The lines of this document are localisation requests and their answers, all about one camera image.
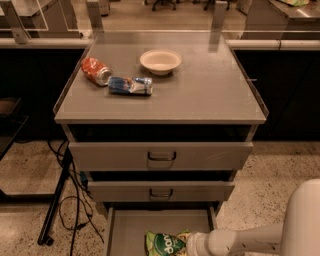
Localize green rice chip bag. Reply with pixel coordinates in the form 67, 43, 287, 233
144, 230, 190, 256

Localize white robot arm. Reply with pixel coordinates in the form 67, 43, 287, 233
186, 179, 320, 256

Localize grey drawer cabinet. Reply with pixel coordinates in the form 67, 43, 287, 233
53, 30, 270, 214

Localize top drawer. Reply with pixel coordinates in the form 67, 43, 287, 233
69, 124, 253, 171

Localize drawer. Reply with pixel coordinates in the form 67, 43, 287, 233
102, 202, 218, 256
88, 171, 234, 203
69, 124, 253, 171

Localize middle drawer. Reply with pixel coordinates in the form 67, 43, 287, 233
88, 171, 234, 203

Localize bottom drawer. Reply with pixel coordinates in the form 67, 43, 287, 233
102, 202, 218, 256

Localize background green bag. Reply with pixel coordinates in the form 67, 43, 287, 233
279, 0, 310, 7

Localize blue energy drink can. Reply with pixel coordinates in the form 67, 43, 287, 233
108, 76, 153, 96

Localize red soda can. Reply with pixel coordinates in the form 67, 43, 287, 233
81, 57, 112, 87

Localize dark side table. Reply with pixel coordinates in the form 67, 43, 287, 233
0, 97, 28, 160

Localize background grey cabinet right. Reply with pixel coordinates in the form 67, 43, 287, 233
237, 0, 320, 40

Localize background grey cabinet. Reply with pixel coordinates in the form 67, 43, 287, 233
237, 0, 320, 40
0, 0, 80, 38

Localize black table leg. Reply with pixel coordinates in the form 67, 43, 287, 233
37, 149, 72, 246

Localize background grey cabinet left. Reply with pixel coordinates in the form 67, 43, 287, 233
0, 0, 80, 38

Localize black floor cables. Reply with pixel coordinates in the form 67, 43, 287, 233
46, 139, 105, 256

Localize white horizontal rail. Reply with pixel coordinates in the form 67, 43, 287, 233
0, 38, 320, 51

